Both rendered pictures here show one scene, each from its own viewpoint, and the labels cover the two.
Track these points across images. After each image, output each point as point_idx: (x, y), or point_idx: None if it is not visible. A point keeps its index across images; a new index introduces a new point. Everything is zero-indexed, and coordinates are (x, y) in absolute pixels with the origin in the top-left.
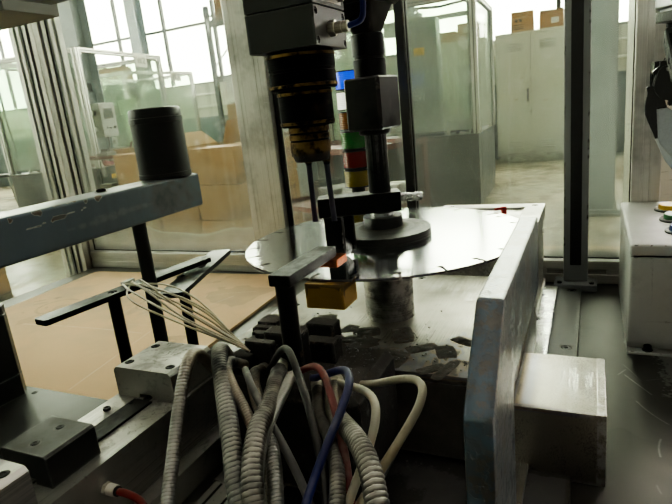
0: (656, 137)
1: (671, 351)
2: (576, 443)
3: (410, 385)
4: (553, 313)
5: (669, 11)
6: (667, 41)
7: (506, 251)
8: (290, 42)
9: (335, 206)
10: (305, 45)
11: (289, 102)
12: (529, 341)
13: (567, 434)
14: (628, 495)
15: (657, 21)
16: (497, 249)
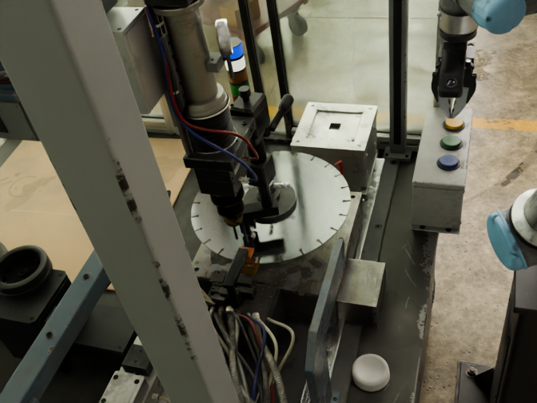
0: (437, 101)
1: (435, 228)
2: (364, 314)
3: (288, 294)
4: (376, 193)
5: (445, 35)
6: (441, 58)
7: (324, 285)
8: (222, 193)
9: (244, 217)
10: (229, 196)
11: (222, 209)
12: (352, 242)
13: (360, 311)
14: (386, 332)
15: (439, 34)
16: (329, 229)
